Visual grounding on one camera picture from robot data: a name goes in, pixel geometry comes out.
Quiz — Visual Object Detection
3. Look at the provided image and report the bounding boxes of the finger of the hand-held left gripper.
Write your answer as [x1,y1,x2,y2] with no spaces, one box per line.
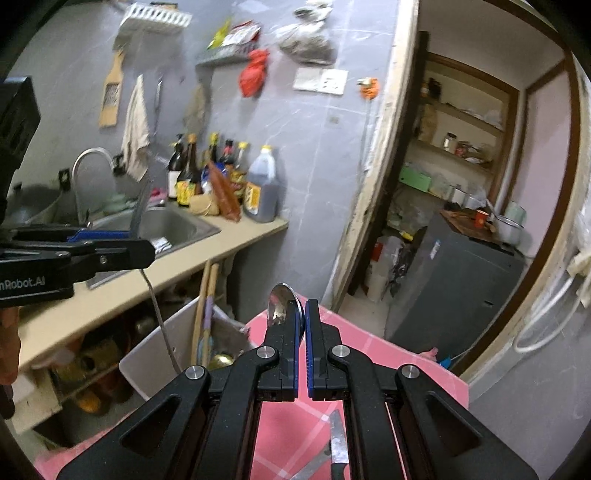
[55,237,156,283]
[7,224,132,244]

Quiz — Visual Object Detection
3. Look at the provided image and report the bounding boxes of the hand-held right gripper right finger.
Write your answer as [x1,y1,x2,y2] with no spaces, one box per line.
[305,298,539,480]

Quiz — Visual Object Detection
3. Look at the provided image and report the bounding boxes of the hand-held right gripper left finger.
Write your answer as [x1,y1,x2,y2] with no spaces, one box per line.
[55,300,301,480]

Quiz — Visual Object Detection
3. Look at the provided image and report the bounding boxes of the white perforated utensil holder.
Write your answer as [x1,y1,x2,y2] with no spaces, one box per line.
[119,295,252,402]

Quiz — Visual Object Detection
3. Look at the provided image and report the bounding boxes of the person's left hand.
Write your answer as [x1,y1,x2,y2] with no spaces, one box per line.
[0,307,21,385]

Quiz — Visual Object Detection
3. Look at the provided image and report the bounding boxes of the steel sink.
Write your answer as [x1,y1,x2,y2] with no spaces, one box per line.
[85,205,222,289]

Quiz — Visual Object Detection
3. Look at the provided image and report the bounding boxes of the wok with lid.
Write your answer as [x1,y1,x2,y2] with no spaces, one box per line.
[7,185,70,227]

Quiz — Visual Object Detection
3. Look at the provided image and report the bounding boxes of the pink plaid tablecloth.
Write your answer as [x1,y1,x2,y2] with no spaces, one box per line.
[34,305,469,480]

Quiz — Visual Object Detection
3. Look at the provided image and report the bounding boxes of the beige kitchen counter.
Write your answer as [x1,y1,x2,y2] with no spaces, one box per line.
[16,215,289,435]

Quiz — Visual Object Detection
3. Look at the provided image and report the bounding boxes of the steel faucet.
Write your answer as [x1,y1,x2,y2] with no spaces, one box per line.
[71,148,116,227]

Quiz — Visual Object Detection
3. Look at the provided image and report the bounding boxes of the dark glass bottle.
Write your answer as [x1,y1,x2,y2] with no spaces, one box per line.
[167,134,185,199]

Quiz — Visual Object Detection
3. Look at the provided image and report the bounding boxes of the beige lumpy object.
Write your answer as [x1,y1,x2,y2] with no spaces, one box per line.
[189,194,220,217]

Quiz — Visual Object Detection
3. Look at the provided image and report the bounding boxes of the beige hanging towel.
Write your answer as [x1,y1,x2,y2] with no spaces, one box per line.
[121,74,151,182]

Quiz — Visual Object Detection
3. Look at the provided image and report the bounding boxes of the orange-brown packet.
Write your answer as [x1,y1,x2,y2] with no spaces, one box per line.
[206,161,242,223]

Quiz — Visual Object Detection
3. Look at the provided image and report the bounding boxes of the wooden grater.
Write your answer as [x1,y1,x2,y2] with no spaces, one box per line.
[98,48,126,128]

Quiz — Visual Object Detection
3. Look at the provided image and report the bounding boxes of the grey cabinet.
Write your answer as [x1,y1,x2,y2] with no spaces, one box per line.
[385,210,527,365]

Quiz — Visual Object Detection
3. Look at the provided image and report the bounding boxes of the dark liquid plastic jug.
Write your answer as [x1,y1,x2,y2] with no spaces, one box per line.
[242,145,283,223]

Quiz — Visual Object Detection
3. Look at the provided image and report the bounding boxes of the brown hanging mesh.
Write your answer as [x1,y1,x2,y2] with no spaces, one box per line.
[185,85,206,134]

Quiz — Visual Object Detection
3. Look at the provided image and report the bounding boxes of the green box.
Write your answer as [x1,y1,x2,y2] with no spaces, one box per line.
[398,165,431,192]

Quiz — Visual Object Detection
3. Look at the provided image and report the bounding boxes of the red plastic bag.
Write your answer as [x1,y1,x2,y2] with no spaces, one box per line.
[239,48,271,99]

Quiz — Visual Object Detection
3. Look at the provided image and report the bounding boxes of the metal pot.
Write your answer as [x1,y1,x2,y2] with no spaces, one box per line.
[493,215,525,245]

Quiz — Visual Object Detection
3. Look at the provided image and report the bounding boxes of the seasoning packets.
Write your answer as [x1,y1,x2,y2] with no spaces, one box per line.
[208,18,262,49]

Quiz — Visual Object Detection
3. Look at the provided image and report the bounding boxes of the wooden shelf unit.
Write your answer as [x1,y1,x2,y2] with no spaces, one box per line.
[406,51,520,195]

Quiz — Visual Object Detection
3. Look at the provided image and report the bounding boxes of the clear bag of dried goods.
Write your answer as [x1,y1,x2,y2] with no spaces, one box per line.
[274,0,337,65]

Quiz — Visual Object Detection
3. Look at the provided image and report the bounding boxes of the yellow rubber gloves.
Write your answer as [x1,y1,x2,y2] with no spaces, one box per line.
[570,244,591,278]

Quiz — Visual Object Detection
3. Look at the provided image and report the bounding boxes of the black-handled knife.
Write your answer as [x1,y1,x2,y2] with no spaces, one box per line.
[329,410,351,480]

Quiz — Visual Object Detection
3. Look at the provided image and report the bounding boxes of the metal wall shelf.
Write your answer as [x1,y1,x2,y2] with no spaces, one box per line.
[196,44,252,68]

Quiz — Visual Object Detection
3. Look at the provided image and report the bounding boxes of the white wall basket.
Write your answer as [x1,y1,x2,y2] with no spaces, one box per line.
[119,1,192,35]

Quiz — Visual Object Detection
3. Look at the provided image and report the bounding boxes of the white hose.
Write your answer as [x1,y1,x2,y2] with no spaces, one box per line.
[512,272,591,354]

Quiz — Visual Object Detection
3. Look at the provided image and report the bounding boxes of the wooden door frame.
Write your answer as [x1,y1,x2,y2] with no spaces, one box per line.
[330,0,591,384]

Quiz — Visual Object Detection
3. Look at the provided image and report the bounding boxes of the white wall switch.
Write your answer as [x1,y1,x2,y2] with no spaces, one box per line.
[293,68,324,93]

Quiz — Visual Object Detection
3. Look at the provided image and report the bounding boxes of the white wall socket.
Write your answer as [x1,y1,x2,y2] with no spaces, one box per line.
[320,69,349,95]

